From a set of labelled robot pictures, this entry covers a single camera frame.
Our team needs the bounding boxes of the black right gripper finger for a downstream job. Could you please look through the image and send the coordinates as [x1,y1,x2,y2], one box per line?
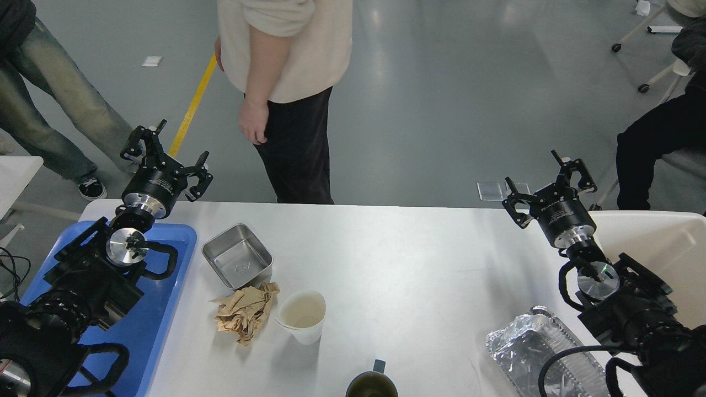
[501,176,544,229]
[550,150,598,203]

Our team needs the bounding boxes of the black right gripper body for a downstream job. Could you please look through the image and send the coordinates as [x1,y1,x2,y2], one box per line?
[532,184,597,249]

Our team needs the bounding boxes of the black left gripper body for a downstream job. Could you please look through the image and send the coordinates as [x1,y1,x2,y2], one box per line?
[121,157,188,219]

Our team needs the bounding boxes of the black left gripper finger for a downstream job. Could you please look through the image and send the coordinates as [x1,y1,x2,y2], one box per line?
[178,151,213,202]
[120,120,167,169]

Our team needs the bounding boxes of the square stainless steel container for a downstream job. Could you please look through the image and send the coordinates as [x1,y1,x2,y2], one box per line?
[202,223,273,291]

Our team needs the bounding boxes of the dark green mug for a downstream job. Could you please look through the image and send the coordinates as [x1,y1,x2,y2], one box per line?
[345,359,399,396]

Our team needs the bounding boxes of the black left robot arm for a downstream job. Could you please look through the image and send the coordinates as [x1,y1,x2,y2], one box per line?
[1,120,213,396]

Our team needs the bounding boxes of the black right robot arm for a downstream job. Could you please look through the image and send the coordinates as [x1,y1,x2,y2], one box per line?
[502,151,705,396]

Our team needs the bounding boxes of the person in blue jeans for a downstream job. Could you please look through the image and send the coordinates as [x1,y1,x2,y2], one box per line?
[0,0,140,201]

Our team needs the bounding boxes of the beige plastic bin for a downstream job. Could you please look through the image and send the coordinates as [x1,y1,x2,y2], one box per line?
[590,211,705,328]

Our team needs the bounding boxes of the white office chair right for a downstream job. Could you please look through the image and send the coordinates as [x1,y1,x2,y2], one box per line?
[596,0,706,210]

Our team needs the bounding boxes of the seated person in black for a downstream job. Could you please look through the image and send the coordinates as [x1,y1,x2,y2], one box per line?
[616,17,705,210]

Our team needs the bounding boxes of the white side table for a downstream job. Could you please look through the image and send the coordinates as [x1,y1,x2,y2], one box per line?
[1,155,43,219]

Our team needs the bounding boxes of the aluminium foil tray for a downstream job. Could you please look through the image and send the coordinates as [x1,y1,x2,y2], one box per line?
[486,305,609,396]

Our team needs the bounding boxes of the person in cream shirt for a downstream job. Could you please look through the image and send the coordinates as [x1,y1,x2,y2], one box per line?
[215,1,353,205]

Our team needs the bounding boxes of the blue plastic tray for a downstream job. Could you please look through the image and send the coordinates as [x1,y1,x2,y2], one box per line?
[20,221,197,396]

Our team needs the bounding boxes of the crumpled brown paper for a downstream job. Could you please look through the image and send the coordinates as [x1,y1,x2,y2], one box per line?
[211,282,280,347]

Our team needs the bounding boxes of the white paper cup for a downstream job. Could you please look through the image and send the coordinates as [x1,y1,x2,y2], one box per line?
[275,291,327,345]

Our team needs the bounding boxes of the black cables at left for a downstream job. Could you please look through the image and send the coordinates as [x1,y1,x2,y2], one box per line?
[0,247,33,301]

